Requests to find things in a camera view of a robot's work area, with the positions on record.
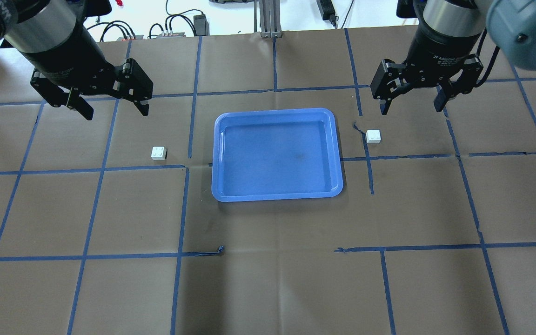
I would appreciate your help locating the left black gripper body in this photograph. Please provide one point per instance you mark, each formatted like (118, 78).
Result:
(63, 51)

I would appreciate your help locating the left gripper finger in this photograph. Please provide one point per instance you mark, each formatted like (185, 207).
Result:
(77, 103)
(142, 104)

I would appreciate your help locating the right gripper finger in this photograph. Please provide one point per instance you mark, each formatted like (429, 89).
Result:
(445, 94)
(384, 104)

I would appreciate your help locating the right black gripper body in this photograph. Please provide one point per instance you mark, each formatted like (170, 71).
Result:
(440, 51)

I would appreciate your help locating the white block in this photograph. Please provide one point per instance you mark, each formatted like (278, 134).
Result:
(158, 153)
(373, 136)

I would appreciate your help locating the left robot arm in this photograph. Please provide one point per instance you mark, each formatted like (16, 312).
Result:
(34, 26)

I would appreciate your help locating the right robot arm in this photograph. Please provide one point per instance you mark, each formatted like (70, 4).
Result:
(496, 25)

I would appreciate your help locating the blue plastic tray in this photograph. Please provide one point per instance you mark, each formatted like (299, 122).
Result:
(276, 155)

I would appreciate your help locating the grey USB hub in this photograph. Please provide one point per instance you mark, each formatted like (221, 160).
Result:
(164, 35)

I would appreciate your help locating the black power adapter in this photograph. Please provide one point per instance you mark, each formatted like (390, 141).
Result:
(201, 25)

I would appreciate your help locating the brown paper table cover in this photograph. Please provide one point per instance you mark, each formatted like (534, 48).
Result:
(434, 232)

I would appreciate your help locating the aluminium frame post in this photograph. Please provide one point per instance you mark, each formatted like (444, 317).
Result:
(269, 18)

